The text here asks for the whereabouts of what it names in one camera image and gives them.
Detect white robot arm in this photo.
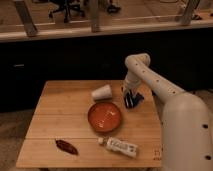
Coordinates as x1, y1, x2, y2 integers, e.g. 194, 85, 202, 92
123, 53, 213, 171

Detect white paper cup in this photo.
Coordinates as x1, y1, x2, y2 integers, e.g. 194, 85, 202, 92
91, 84, 112, 100

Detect orange round plate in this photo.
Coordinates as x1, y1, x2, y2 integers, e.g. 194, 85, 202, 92
88, 102, 122, 133

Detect white plastic bottle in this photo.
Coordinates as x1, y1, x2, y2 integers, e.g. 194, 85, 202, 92
98, 137, 138, 158

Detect wooden table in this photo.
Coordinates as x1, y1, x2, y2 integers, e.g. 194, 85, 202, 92
16, 80, 162, 169

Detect dried red chili pepper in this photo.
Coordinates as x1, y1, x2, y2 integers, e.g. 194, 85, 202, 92
55, 140, 78, 155

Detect black office chair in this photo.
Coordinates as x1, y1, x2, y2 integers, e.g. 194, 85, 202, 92
48, 0, 85, 23

